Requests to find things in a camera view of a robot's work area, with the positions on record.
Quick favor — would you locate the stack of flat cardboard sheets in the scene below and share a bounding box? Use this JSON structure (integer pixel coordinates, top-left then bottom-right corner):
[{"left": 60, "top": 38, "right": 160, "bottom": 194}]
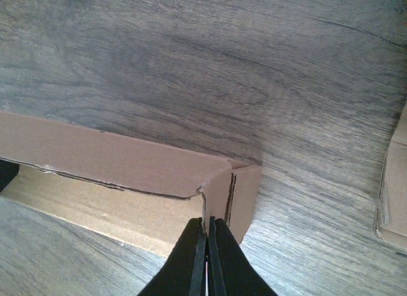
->
[{"left": 373, "top": 109, "right": 406, "bottom": 250}]

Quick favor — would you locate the cardboard box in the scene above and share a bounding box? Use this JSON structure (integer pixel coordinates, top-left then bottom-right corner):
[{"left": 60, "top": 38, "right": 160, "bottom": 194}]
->
[{"left": 1, "top": 112, "right": 261, "bottom": 257}]

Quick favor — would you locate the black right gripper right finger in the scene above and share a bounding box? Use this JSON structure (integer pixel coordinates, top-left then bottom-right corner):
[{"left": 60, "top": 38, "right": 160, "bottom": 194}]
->
[{"left": 208, "top": 216, "right": 276, "bottom": 295}]

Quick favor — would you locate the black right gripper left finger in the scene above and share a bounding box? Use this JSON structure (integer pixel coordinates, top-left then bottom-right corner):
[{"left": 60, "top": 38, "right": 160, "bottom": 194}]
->
[{"left": 139, "top": 218, "right": 206, "bottom": 296}]

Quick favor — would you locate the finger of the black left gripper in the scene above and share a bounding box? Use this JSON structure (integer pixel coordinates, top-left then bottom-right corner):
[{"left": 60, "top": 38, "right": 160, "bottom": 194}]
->
[{"left": 0, "top": 160, "right": 20, "bottom": 192}]

